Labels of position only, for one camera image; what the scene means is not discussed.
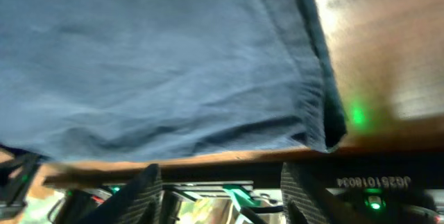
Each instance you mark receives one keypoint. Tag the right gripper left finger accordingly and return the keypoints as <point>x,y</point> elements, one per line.
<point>138,202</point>

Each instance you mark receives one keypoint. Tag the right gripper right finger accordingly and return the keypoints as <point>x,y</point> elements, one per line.
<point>306,201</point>

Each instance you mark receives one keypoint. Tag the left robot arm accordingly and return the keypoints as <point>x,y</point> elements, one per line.
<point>17,176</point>

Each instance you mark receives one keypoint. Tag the dark navy blue shorts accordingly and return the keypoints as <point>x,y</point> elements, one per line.
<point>137,80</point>

